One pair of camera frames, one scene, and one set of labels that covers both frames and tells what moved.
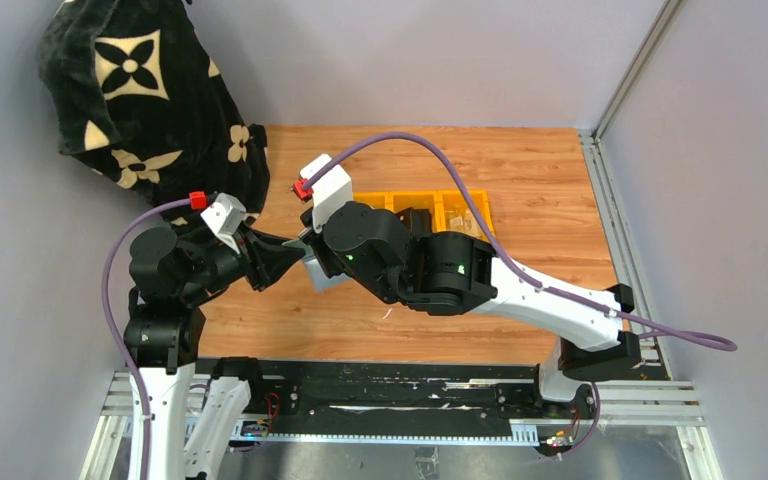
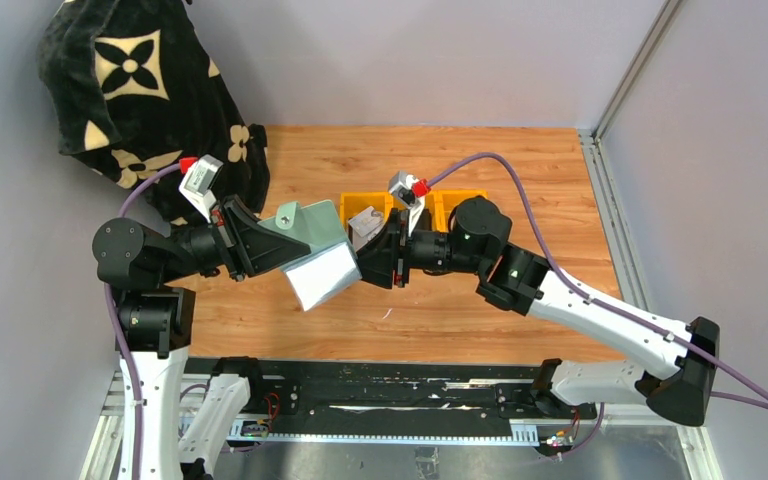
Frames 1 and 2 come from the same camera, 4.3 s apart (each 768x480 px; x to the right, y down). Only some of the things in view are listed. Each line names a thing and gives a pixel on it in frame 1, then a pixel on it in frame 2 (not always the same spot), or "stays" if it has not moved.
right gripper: x=314 y=244 → x=401 y=250
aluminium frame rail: x=627 y=261 stays
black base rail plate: x=319 y=395 stays
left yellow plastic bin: x=376 y=200 stays
